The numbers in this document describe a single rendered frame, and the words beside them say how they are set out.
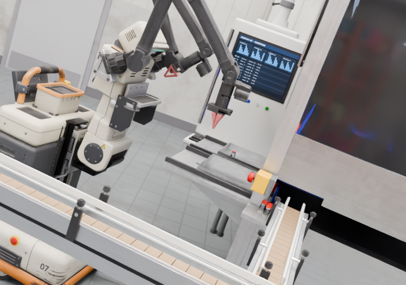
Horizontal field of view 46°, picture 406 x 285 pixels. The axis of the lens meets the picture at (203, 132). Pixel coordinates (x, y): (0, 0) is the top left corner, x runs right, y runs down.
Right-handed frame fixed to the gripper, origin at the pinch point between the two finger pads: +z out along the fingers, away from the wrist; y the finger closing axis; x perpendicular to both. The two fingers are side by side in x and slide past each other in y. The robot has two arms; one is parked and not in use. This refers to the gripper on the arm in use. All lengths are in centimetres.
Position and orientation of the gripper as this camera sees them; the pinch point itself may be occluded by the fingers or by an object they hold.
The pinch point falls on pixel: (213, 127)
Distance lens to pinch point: 204.7
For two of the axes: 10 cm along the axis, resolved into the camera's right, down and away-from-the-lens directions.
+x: 2.8, -1.4, 9.5
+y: 9.1, 3.6, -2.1
